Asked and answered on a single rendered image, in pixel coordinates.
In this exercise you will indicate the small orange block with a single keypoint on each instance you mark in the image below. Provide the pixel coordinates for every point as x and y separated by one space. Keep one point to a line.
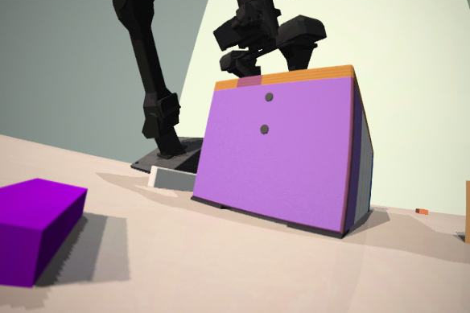
421 211

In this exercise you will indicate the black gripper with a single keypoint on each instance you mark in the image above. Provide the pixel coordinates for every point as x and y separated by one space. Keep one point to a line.
295 39

